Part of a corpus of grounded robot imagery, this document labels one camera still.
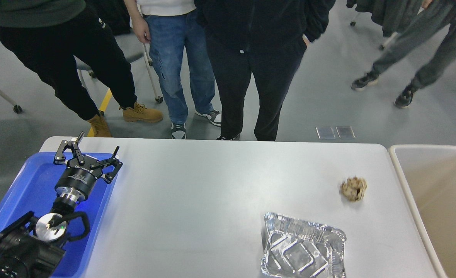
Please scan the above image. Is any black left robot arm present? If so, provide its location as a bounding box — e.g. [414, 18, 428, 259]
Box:
[0, 133, 123, 278]

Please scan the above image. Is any grey chair leg castor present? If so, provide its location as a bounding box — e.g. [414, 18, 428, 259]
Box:
[0, 90, 23, 114]

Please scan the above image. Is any metal floor plate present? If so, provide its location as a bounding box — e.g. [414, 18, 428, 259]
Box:
[316, 126, 336, 140]
[336, 125, 356, 139]

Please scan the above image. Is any person in black clothes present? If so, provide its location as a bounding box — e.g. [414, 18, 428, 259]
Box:
[194, 0, 335, 141]

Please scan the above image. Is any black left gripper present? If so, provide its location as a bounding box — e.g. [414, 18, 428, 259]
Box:
[54, 132, 123, 202]

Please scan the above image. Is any person in blue jeans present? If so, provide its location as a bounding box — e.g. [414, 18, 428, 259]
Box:
[124, 0, 221, 139]

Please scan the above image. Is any metal floor plate left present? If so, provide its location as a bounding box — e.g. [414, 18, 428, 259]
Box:
[316, 126, 336, 140]

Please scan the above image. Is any crumpled brown paper ball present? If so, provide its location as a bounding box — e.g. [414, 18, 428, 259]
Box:
[340, 176, 367, 202]

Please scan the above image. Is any person in grey trousers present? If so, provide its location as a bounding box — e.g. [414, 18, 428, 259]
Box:
[351, 0, 456, 108]

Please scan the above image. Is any beige plastic bin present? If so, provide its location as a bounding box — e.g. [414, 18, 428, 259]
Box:
[389, 144, 456, 278]

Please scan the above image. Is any blue plastic tray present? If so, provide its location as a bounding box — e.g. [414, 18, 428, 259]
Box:
[0, 152, 114, 278]

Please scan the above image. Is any aluminium foil food tray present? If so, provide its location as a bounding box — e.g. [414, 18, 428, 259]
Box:
[260, 212, 347, 278]

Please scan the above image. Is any metal floor plate right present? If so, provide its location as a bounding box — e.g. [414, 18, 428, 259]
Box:
[336, 125, 356, 139]

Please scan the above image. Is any white chair with jacket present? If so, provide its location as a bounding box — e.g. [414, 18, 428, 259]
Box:
[346, 0, 429, 50]

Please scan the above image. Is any white rolling chair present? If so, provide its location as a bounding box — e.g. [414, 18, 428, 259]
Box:
[75, 32, 164, 103]

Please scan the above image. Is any person in tan boots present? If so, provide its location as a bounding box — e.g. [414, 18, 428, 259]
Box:
[0, 0, 163, 137]

